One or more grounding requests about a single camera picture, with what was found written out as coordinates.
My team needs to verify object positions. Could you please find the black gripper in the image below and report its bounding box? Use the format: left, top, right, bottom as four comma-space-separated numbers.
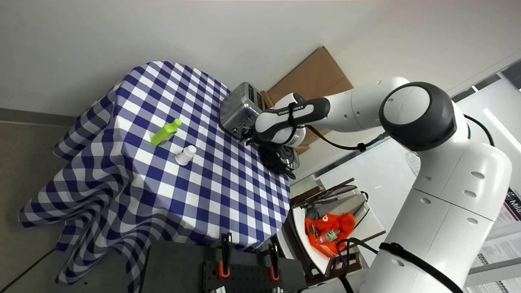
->
244, 125, 283, 151

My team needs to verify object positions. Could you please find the chrome two-slot toaster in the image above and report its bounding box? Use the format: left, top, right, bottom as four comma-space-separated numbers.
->
218, 80, 264, 138

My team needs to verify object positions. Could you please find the black cooking pot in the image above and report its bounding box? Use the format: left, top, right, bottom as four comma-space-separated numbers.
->
257, 141, 301, 179

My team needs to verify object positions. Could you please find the glass pot lid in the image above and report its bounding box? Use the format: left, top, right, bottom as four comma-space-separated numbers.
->
274, 145, 301, 176

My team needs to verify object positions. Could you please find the small white bottle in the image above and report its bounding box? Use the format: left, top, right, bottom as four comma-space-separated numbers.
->
174, 143, 199, 167

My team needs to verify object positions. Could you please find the dark wooden chair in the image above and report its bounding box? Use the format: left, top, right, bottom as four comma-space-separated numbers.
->
287, 177, 388, 283

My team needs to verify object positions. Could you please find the brown cardboard box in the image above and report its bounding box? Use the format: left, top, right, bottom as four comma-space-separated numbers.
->
261, 44, 355, 154

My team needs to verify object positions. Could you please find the lime green bottle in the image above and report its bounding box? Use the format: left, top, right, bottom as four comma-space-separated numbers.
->
150, 117, 184, 146

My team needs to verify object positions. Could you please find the blue white checked tablecloth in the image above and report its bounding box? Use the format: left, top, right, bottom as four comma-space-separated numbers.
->
18, 58, 293, 293

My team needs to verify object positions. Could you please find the thin black cable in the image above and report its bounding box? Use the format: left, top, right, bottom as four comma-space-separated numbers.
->
461, 112, 497, 150
308, 125, 391, 153

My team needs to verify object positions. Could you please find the orange handled black clamp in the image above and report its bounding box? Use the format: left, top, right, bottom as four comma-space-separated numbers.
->
215, 233, 233, 280
265, 242, 283, 283

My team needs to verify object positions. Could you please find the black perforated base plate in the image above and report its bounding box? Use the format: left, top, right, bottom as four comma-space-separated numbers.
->
200, 246, 309, 293

